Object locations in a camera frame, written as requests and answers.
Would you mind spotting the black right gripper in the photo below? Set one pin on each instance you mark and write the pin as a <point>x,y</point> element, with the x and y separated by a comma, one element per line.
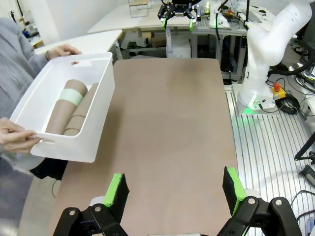
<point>179,7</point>

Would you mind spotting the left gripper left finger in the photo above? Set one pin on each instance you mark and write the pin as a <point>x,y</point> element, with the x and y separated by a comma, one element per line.
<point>113,196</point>

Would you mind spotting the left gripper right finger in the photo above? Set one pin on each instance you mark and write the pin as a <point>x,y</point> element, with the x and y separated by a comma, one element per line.
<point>236,194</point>

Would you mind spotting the beige plastic cup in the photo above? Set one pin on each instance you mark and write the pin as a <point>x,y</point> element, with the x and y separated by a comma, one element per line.
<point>76,122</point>
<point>85,104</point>
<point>76,87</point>
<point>60,118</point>
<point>72,131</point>

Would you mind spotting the white plastic storage basket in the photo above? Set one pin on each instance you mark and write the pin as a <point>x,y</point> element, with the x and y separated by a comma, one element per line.
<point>104,81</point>

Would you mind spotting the person left forearm grey sleeve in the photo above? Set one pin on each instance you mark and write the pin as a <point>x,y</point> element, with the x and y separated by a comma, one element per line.
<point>38,64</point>

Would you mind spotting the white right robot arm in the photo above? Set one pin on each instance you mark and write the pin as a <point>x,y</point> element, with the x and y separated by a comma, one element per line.
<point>268,49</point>

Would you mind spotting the person right hand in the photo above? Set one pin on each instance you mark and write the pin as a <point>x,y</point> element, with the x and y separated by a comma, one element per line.
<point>14,138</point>

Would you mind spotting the person left hand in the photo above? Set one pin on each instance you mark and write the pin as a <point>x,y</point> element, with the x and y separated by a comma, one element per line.
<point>62,50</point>

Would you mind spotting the cardboard boxes under table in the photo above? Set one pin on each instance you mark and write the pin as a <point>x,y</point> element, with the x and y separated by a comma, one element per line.
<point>152,40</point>

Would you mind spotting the ribbed aluminium base platform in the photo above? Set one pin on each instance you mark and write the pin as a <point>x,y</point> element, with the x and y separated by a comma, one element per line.
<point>263,152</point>

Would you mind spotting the long white work table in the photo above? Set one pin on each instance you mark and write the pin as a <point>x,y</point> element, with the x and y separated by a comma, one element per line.
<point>123,22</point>

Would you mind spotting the person black trousers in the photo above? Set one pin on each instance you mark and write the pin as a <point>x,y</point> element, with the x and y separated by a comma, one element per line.
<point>46,169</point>

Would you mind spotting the white side table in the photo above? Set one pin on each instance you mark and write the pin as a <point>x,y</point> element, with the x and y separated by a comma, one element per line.
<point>93,40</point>

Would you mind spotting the yellow red emergency stop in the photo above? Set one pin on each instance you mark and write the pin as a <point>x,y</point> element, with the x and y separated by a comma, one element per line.
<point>278,92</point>

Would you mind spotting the person torso grey hoodie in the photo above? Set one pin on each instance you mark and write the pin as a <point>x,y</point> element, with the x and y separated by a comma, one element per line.
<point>12,61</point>

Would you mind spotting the aluminium profile frame table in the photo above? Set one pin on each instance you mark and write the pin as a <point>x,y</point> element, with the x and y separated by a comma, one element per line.
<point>211,44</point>

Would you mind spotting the black camera tripod leg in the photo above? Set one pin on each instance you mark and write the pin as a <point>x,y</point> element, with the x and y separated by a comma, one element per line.
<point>305,150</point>

